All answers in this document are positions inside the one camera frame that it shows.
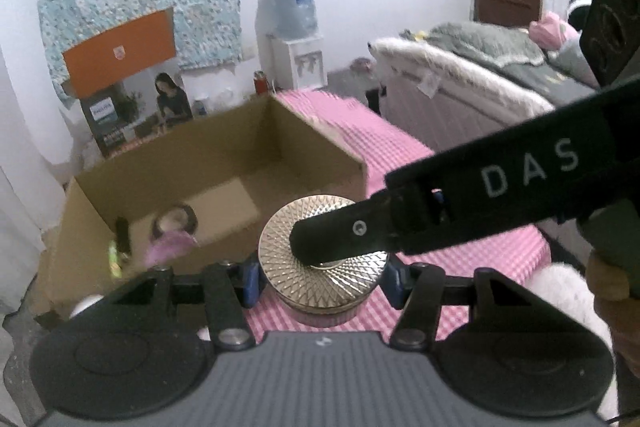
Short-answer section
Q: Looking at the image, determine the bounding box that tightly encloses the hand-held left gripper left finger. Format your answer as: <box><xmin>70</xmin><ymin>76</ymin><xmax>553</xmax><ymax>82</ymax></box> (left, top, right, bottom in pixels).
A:
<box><xmin>107</xmin><ymin>258</ymin><xmax>264</xmax><ymax>351</ymax></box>

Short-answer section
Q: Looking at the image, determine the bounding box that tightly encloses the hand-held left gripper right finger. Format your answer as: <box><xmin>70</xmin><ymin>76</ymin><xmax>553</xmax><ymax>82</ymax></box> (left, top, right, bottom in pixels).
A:
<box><xmin>384</xmin><ymin>254</ymin><xmax>542</xmax><ymax>351</ymax></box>

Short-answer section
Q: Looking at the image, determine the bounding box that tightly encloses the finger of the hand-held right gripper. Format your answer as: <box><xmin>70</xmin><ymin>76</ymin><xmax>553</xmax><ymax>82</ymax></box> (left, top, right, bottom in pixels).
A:
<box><xmin>290</xmin><ymin>191</ymin><xmax>410</xmax><ymax>268</ymax></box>

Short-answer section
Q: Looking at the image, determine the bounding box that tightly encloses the gold-lidded round jar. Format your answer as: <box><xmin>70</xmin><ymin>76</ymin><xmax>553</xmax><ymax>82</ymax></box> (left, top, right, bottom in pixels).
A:
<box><xmin>257</xmin><ymin>194</ymin><xmax>392</xmax><ymax>329</ymax></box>

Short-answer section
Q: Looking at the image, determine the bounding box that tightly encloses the black tape roll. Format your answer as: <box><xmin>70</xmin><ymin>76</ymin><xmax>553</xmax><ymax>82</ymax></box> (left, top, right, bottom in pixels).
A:
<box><xmin>151</xmin><ymin>203</ymin><xmax>199</xmax><ymax>242</ymax></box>

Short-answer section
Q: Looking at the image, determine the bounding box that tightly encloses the brown cardboard box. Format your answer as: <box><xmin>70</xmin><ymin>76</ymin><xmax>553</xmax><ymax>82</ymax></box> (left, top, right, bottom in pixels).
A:
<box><xmin>46</xmin><ymin>94</ymin><xmax>369</xmax><ymax>324</ymax></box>

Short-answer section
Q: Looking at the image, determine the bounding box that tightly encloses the black key fob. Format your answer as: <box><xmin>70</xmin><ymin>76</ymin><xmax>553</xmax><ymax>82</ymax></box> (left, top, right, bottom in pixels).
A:
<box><xmin>115</xmin><ymin>217</ymin><xmax>132</xmax><ymax>258</ymax></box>

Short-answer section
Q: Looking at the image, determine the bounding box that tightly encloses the person's right hand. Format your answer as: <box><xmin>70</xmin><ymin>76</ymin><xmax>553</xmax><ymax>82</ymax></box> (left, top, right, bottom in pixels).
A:
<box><xmin>586</xmin><ymin>253</ymin><xmax>640</xmax><ymax>379</ymax></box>

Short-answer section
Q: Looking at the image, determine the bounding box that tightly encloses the pink checkered tablecloth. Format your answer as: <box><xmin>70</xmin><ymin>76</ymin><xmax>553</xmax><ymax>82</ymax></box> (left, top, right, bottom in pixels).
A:
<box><xmin>239</xmin><ymin>89</ymin><xmax>552</xmax><ymax>344</ymax></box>

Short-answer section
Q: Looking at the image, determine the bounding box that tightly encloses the grey blanket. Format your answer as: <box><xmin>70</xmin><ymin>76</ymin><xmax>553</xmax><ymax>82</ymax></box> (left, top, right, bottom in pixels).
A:
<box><xmin>424</xmin><ymin>21</ymin><xmax>601</xmax><ymax>98</ymax></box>

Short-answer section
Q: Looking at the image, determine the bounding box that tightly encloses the pink plush toy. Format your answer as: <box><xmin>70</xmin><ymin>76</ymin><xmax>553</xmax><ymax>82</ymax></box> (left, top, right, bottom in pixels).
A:
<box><xmin>529</xmin><ymin>11</ymin><xmax>582</xmax><ymax>54</ymax></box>

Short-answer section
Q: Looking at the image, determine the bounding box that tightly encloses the white furry cushion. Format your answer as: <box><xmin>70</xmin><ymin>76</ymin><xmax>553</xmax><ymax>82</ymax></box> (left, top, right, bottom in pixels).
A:
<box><xmin>524</xmin><ymin>261</ymin><xmax>622</xmax><ymax>419</ymax></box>

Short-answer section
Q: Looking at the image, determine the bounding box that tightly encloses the dark low table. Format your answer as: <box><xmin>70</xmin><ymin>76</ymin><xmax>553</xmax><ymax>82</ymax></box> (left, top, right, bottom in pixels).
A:
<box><xmin>326</xmin><ymin>66</ymin><xmax>387</xmax><ymax>108</ymax></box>

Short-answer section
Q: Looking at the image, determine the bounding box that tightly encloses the white water dispenser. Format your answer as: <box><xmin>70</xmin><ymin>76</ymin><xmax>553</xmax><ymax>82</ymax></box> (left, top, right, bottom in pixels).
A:
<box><xmin>269</xmin><ymin>33</ymin><xmax>329</xmax><ymax>91</ymax></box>

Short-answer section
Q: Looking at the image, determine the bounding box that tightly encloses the orange printed appliance box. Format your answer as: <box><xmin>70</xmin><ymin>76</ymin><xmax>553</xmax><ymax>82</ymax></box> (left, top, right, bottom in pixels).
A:
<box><xmin>61</xmin><ymin>7</ymin><xmax>194</xmax><ymax>158</ymax></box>

